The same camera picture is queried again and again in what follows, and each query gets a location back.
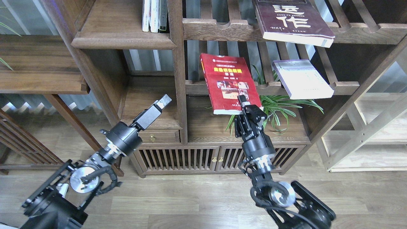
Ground green spider plant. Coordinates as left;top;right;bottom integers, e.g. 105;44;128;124
224;65;324;136

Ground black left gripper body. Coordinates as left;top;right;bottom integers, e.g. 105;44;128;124
131;104;162;130

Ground white upright book left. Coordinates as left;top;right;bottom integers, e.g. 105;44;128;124
141;0;151;32

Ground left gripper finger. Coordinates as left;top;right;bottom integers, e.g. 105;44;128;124
155;94;172;109

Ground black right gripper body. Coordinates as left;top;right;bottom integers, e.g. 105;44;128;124
235;105;267;142

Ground red paperback book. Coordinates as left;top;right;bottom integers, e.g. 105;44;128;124
200;53;262;115

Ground white and purple book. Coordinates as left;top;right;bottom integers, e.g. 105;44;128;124
272;59;334;100

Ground dark wooden bookshelf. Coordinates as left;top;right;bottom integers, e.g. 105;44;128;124
42;0;406;177

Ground dark green upright book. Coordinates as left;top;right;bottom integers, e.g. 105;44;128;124
158;0;168;33

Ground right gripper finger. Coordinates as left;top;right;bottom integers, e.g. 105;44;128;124
238;95;251;109

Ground maroon book with white characters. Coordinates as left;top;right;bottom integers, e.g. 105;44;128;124
253;0;335;48

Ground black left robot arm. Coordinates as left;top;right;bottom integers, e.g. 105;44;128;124
22;94;171;229

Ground slatted wooden rack left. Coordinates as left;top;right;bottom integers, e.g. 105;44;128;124
0;110;64;175

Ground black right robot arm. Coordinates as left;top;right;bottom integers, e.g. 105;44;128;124
235;95;336;229

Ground white stand leg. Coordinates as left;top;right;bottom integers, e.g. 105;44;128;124
57;183;69;198

